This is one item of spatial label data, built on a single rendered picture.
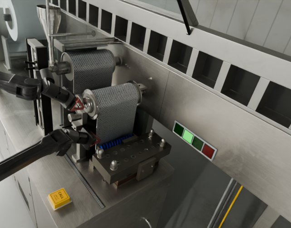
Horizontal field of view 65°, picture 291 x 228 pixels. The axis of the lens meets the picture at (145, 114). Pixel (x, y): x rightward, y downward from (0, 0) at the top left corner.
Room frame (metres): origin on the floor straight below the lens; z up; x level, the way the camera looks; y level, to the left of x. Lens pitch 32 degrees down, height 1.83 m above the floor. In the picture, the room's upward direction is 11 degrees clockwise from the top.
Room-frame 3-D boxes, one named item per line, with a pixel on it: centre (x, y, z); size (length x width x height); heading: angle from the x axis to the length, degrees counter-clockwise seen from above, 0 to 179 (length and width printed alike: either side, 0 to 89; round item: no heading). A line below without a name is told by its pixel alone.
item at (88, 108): (0.90, 0.27, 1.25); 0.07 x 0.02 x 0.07; 46
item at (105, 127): (0.95, 0.14, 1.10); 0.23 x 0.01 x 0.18; 136
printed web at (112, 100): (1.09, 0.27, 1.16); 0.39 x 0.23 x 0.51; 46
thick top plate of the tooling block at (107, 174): (0.90, 0.02, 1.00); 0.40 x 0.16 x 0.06; 136
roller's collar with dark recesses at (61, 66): (1.07, 0.46, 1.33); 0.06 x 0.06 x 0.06; 46
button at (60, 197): (0.63, 0.31, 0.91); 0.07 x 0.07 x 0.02; 46
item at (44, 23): (1.48, 0.71, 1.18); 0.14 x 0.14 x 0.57
